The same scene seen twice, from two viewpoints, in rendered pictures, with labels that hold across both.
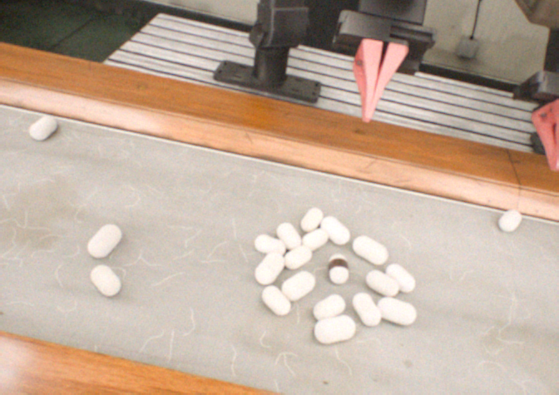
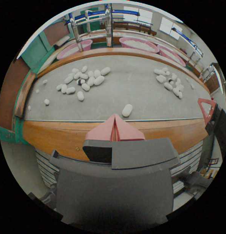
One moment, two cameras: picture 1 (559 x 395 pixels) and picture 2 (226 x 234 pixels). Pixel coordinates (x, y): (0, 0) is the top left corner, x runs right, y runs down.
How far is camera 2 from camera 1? 61 cm
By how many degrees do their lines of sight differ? 62
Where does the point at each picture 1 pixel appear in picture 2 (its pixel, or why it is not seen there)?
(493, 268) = (134, 88)
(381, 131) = (178, 146)
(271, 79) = (183, 173)
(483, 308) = (137, 76)
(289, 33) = (192, 177)
